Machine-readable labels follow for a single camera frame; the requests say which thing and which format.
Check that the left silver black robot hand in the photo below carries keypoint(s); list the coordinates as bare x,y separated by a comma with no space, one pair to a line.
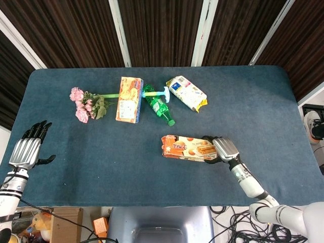
27,148

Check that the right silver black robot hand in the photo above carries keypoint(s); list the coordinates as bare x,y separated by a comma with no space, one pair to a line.
224,149

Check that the orange egg roll biscuit box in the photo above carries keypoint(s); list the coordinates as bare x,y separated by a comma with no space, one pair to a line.
188,148

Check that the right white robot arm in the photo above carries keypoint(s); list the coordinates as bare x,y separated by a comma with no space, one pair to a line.
255,189

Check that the white yellow snack bag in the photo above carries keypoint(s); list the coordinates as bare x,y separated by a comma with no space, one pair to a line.
187,93

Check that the pink artificial flower bouquet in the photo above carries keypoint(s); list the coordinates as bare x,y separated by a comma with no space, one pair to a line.
87,103

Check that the green plastic soda bottle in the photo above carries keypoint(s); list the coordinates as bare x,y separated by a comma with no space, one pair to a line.
158,105

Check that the green blue toy syringe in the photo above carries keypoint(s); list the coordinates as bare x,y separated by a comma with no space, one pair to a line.
162,93

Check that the brown cardboard box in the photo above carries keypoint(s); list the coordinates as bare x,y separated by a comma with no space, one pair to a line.
67,224

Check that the white orange sneaker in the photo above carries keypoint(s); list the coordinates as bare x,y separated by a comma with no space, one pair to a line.
312,127

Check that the grey plastic chair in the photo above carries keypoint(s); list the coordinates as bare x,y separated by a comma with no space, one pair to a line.
160,224

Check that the blue table cloth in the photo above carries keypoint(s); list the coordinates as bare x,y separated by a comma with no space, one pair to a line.
126,164

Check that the orange plastic block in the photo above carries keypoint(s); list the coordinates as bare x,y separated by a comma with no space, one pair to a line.
100,225

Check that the yellow blue cracker box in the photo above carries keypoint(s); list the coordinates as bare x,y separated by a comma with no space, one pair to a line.
129,100

